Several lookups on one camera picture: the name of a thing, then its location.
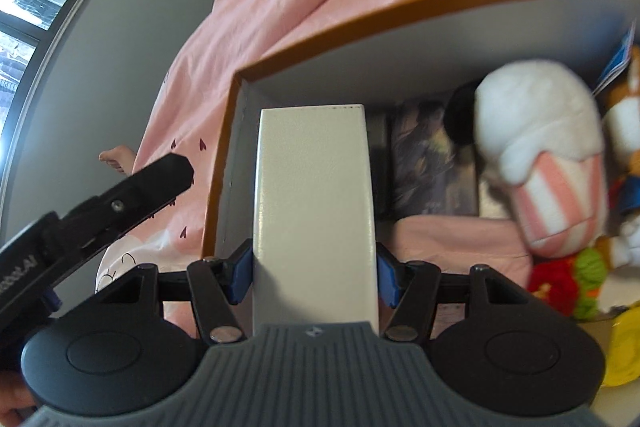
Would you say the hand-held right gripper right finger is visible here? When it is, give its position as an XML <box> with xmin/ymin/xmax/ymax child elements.
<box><xmin>376</xmin><ymin>242</ymin><xmax>538</xmax><ymax>344</ymax></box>

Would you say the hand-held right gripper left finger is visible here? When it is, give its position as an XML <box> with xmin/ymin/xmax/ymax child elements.
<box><xmin>97</xmin><ymin>239</ymin><xmax>253</xmax><ymax>344</ymax></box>

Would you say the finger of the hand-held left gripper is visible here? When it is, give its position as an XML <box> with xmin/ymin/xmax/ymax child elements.
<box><xmin>62</xmin><ymin>153</ymin><xmax>195</xmax><ymax>240</ymax></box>

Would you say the white box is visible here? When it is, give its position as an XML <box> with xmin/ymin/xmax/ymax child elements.
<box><xmin>251</xmin><ymin>103</ymin><xmax>382</xmax><ymax>339</ymax></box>

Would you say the art printed card box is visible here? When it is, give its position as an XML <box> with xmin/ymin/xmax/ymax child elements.
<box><xmin>389</xmin><ymin>98</ymin><xmax>482</xmax><ymax>219</ymax></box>

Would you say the crochet strawberry toy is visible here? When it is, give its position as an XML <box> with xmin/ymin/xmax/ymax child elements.
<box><xmin>529</xmin><ymin>247</ymin><xmax>608</xmax><ymax>322</ymax></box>

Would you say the orange cardboard box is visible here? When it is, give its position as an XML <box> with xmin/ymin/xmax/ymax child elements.
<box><xmin>201</xmin><ymin>0</ymin><xmax>640</xmax><ymax>358</ymax></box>

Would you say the white pink popcorn plush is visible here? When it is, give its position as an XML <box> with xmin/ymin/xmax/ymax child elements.
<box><xmin>444</xmin><ymin>59</ymin><xmax>610</xmax><ymax>259</ymax></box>

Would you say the orange white plush toy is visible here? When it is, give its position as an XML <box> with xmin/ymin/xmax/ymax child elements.
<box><xmin>597</xmin><ymin>47</ymin><xmax>640</xmax><ymax>270</ymax></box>

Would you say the blue card tag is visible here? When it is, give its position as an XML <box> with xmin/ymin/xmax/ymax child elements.
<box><xmin>591</xmin><ymin>19</ymin><xmax>638</xmax><ymax>96</ymax></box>

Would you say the person's left forearm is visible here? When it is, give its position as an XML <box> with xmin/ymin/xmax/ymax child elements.
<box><xmin>0</xmin><ymin>377</ymin><xmax>37</xmax><ymax>425</ymax></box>

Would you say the person's foot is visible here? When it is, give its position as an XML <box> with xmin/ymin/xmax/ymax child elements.
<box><xmin>98</xmin><ymin>145</ymin><xmax>137</xmax><ymax>176</ymax></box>

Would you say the yellow toy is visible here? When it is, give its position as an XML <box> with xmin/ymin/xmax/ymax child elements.
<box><xmin>604</xmin><ymin>312</ymin><xmax>640</xmax><ymax>389</ymax></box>

